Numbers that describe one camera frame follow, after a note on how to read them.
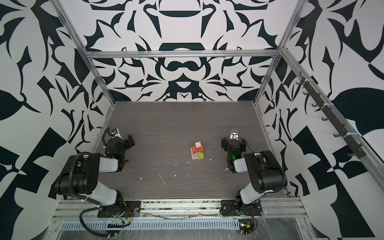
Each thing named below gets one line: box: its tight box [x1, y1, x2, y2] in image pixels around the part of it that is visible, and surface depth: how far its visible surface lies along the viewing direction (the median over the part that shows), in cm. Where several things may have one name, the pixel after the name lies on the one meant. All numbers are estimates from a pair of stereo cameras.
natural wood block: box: [190, 147, 205, 160], surface depth 93 cm
